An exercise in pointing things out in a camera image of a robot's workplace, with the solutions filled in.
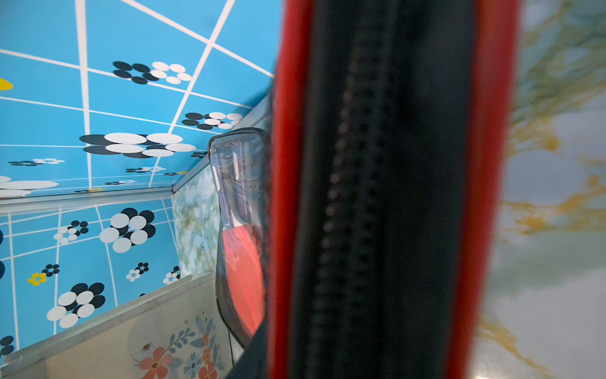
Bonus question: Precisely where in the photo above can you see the beige canvas bag orange handles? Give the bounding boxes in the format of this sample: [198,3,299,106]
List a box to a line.
[1,274,235,378]

